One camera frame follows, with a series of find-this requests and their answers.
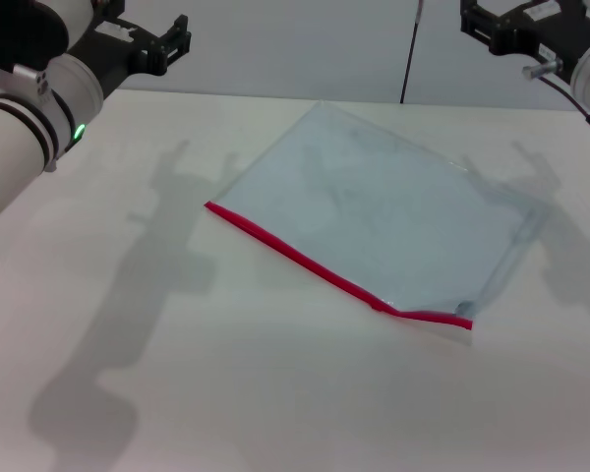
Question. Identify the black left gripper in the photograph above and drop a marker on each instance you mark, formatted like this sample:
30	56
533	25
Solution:
113	49

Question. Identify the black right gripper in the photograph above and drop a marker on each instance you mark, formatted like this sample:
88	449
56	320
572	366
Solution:
531	29

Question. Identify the left wrist camera housing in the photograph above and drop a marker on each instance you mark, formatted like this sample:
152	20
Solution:
19	24

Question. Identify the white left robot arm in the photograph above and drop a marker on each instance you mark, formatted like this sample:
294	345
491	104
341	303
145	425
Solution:
24	133

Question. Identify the transparent document bag red zipper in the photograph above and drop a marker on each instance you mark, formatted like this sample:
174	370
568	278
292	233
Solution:
373	216

